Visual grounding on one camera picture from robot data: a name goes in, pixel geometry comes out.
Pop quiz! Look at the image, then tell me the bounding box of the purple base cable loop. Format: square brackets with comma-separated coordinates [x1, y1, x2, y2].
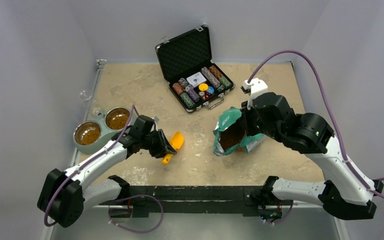
[108, 194, 165, 235]

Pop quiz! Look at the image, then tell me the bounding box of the green dog food bag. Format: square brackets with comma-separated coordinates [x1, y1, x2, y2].
[212, 106, 266, 157]

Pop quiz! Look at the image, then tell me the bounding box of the yellow plastic scoop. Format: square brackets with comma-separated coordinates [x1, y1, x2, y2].
[161, 131, 185, 165]

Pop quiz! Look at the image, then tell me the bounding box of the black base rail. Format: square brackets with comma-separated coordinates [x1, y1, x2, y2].
[106, 185, 292, 218]

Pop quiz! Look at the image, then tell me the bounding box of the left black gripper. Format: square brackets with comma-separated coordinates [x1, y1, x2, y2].
[140, 128, 176, 158]

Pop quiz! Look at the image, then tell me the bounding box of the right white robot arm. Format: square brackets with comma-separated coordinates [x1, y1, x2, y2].
[239, 92, 384, 221]

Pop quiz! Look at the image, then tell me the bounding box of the green double pet bowl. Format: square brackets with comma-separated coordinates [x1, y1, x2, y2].
[73, 106, 138, 155]

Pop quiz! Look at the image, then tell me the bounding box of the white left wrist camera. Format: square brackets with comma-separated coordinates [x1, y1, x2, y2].
[152, 116, 160, 124]

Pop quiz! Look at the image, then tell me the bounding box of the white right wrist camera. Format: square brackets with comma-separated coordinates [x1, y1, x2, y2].
[240, 78, 269, 110]

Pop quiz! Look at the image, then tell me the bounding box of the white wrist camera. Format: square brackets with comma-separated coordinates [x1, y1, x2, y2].
[240, 78, 269, 110]
[152, 116, 160, 124]

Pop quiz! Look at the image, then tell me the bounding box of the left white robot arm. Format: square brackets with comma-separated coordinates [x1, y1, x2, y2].
[37, 115, 177, 228]

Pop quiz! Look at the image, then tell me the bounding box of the black poker chip case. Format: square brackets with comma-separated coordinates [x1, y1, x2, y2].
[155, 24, 235, 114]

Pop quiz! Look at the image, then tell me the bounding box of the clear glass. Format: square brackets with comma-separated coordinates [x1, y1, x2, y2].
[79, 90, 93, 103]

